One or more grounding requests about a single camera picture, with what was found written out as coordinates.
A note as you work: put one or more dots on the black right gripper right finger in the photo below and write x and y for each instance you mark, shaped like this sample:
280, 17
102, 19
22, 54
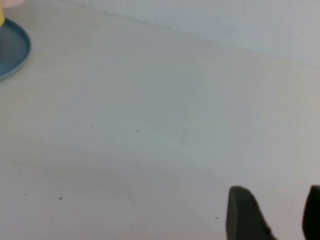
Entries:
313, 215

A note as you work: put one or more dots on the blue cup stand with pegs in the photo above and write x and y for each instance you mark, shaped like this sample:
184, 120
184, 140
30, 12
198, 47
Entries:
15, 50

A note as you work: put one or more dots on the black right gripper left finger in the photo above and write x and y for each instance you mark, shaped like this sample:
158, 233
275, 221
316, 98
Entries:
245, 220

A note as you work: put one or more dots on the yellow plastic cup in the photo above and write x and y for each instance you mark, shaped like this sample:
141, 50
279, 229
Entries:
1, 15

